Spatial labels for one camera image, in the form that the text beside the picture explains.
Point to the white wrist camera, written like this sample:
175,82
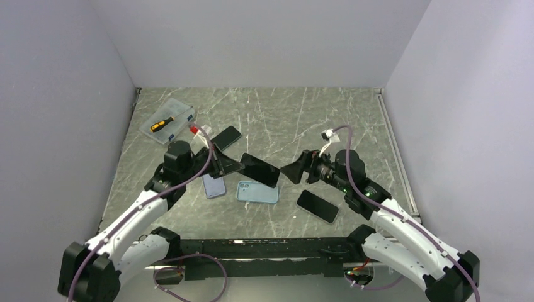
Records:
330,137
199,136

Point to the yellow black screwdriver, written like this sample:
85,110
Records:
158,126

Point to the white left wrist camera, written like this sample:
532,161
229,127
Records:
199,136

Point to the light blue phone case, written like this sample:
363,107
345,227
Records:
255,192

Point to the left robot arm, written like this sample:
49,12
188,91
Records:
96,270

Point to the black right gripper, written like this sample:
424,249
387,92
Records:
307,162

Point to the clear magsafe phone case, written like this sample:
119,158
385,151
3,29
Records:
333,219

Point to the clear plastic organizer box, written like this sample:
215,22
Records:
182,113

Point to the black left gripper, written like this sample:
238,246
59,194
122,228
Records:
221,164

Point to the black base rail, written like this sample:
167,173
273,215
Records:
264,257

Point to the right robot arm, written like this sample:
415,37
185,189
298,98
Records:
440,270

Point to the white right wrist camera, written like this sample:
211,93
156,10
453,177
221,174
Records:
330,137

